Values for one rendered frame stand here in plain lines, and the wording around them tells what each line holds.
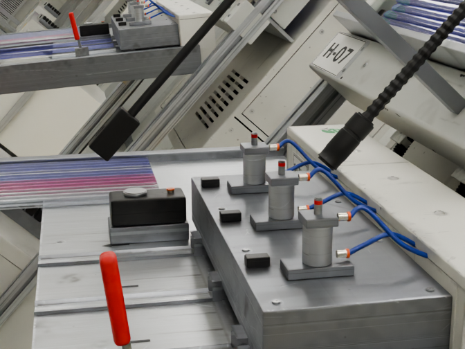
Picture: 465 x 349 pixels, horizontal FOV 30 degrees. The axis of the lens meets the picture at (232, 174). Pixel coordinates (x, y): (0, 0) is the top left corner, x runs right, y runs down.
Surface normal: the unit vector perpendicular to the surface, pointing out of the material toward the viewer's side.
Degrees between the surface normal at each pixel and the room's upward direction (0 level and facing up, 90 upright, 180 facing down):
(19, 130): 90
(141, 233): 90
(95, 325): 42
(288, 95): 90
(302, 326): 90
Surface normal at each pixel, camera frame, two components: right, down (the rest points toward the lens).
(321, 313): 0.19, 0.26
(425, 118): -0.73, -0.61
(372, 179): 0.00, -0.96
